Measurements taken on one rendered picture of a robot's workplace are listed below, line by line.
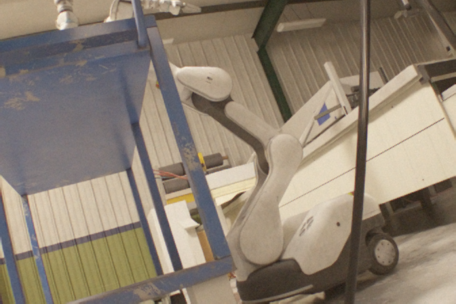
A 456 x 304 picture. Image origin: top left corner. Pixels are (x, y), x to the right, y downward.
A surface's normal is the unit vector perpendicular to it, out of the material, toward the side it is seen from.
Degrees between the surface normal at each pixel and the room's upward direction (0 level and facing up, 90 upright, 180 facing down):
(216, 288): 90
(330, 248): 90
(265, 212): 90
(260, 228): 90
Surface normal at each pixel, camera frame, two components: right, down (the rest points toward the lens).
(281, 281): -0.46, -0.09
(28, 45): 0.28, -0.33
